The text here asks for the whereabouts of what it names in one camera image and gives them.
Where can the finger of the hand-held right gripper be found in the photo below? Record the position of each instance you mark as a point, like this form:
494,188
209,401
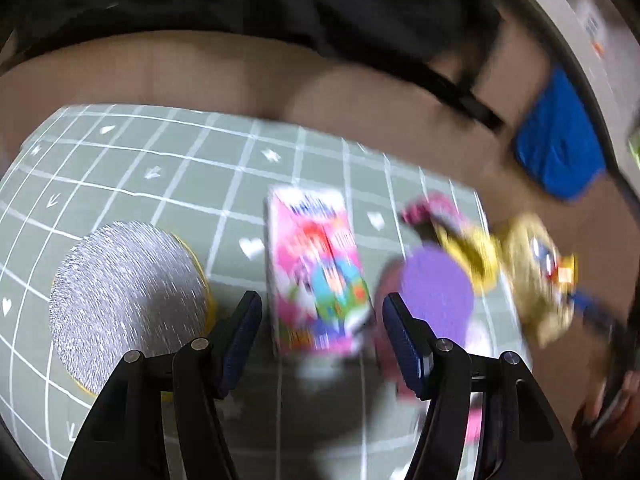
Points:
595,312

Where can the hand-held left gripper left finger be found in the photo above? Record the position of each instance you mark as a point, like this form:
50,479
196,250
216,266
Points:
240,340

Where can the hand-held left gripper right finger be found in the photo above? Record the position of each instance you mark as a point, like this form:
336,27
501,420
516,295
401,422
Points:
405,350

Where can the yellow gold snack wrapper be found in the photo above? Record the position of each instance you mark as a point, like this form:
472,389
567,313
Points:
530,280

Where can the pink printed carton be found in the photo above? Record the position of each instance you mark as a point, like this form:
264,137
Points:
315,270

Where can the silver foil lid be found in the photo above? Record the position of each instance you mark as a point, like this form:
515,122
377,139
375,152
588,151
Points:
130,300

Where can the blue hanging towel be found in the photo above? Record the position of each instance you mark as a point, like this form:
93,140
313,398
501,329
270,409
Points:
555,145

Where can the green checked tablecloth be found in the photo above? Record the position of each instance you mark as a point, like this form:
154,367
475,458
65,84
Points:
125,170

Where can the black hanging cloth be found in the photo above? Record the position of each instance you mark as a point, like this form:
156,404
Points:
250,0

